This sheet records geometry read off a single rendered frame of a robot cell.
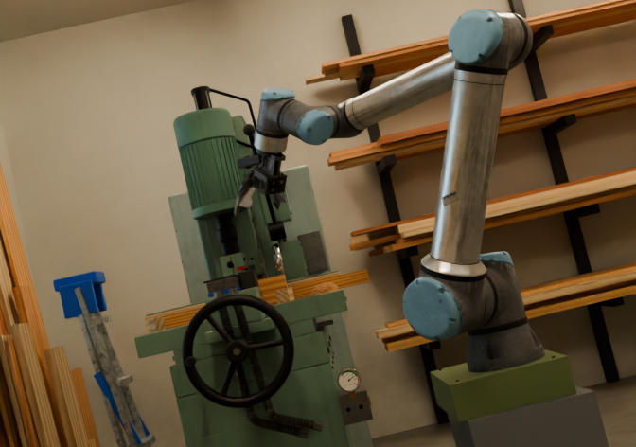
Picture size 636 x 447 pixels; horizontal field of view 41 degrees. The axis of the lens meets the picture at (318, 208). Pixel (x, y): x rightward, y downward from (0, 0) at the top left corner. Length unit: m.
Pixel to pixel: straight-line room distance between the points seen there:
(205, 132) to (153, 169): 2.51
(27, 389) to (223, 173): 1.57
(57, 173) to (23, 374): 1.71
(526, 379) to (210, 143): 1.12
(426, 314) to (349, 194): 3.04
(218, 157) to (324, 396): 0.75
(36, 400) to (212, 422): 1.41
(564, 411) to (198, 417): 0.99
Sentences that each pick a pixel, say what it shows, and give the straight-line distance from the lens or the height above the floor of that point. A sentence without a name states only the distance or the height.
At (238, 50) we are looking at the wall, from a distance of 5.12.
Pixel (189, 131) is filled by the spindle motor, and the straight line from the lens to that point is 2.55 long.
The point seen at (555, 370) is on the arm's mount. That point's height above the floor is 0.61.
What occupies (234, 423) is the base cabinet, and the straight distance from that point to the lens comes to 2.44.
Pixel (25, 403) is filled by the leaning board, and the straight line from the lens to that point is 3.71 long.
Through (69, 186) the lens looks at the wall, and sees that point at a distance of 5.12.
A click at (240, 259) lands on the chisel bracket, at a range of 2.53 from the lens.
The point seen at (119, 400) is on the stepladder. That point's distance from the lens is 3.25.
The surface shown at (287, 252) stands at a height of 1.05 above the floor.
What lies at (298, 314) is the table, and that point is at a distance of 2.40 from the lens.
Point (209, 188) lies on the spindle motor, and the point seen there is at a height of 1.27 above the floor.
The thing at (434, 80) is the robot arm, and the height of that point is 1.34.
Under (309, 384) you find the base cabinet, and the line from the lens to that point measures 2.41.
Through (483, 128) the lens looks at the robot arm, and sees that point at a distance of 1.88.
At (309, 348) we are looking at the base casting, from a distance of 2.40.
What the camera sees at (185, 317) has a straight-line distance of 2.59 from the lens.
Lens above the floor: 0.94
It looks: 5 degrees up
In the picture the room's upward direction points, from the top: 13 degrees counter-clockwise
